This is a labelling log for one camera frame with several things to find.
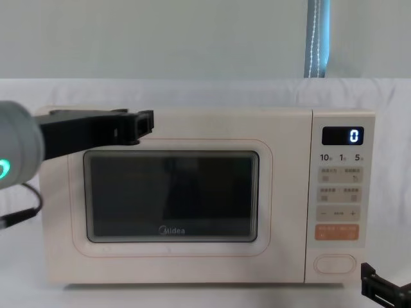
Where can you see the white curtain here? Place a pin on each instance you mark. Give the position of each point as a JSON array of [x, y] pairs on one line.
[[144, 38], [372, 38]]

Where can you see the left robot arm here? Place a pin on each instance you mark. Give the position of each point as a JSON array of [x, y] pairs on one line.
[[17, 138]]

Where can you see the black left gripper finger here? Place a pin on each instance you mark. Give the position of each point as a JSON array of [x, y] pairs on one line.
[[136, 126]]

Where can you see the cream microwave oven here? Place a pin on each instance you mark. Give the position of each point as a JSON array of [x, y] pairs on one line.
[[199, 128]]

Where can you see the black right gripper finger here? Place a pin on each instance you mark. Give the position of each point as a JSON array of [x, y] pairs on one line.
[[369, 279]]

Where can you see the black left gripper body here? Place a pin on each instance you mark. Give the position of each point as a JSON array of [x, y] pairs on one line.
[[77, 131]]

